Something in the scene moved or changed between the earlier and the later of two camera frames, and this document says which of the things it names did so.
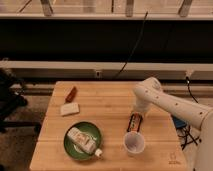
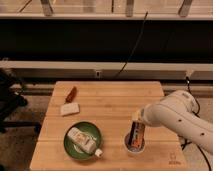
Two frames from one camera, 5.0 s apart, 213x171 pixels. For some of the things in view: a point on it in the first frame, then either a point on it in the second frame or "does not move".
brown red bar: [71, 94] does not move
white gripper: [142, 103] to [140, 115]
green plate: [89, 129] does not move
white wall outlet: [97, 74] does not move
